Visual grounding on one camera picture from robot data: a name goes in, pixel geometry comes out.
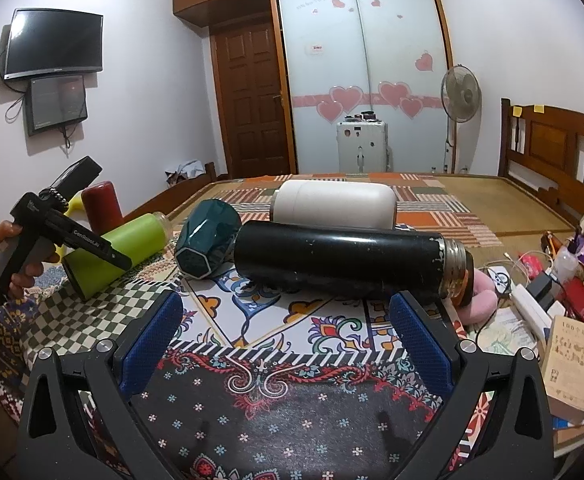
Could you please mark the white small appliance cabinet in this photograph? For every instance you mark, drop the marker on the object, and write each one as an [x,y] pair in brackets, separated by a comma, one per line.
[362,146]

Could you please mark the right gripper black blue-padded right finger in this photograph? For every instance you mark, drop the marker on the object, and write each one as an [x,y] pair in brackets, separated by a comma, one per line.
[516,439]

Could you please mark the yellow foam tube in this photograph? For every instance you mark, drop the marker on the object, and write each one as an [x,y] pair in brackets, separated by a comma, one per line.
[77,213]

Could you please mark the patchwork bed blanket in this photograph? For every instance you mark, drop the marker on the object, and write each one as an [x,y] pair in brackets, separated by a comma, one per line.
[423,204]

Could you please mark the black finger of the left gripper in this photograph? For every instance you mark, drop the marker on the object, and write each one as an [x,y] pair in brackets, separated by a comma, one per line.
[76,177]

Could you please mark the brown wooden door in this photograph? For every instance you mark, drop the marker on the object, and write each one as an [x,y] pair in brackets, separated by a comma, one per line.
[249,97]

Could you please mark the black wall television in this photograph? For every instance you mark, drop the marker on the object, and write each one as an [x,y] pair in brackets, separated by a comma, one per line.
[53,41]

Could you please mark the dark green faceted cup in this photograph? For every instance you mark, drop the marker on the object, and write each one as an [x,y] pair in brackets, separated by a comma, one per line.
[206,238]

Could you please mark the white cylindrical bottle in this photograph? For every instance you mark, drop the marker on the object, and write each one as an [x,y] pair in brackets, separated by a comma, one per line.
[334,203]

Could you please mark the patterned colourful table cloth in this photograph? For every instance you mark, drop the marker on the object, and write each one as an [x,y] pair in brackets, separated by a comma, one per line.
[256,383]

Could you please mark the small clear plastic bottle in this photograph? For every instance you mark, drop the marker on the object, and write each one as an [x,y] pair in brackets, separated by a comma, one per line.
[565,265]

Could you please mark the lime green bottle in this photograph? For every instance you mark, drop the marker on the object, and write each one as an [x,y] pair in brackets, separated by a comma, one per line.
[129,245]

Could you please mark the small black wall monitor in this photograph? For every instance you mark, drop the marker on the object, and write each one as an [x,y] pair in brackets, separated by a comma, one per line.
[54,102]

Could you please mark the woven straw bed mat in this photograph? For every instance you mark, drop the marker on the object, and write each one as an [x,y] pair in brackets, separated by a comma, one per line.
[491,215]

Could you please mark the black thermos flask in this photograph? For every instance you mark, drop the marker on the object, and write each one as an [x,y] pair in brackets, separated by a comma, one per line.
[363,261]

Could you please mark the person's left hand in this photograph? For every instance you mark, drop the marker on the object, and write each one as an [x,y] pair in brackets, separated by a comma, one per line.
[25,278]

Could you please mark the standing electric fan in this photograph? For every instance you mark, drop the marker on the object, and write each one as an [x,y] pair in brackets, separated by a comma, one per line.
[461,97]

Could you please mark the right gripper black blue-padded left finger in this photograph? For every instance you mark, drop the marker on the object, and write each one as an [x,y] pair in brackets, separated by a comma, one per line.
[54,436]

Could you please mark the wooden bed headboard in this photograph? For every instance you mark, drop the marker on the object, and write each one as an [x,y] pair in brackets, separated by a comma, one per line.
[542,149]

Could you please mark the frosted sliding wardrobe doors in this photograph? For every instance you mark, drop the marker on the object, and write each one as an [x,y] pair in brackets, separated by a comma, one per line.
[347,57]

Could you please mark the red cylindrical cup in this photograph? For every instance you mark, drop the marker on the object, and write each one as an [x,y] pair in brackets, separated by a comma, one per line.
[102,208]

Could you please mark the beige printed book box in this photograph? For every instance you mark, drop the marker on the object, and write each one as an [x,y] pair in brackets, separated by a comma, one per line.
[563,369]

